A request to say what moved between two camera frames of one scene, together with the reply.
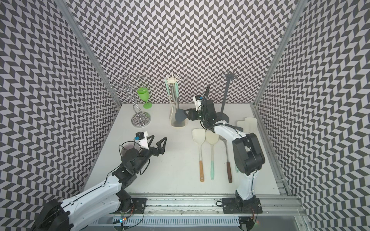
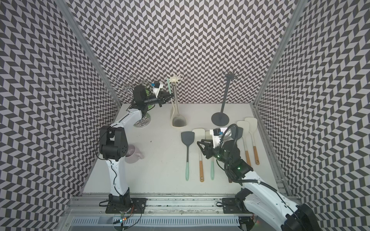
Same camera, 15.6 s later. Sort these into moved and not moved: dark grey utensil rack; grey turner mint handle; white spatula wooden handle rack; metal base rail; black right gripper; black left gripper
Moved: black right gripper; black left gripper; grey turner mint handle
Not moved: metal base rail; white spatula wooden handle rack; dark grey utensil rack
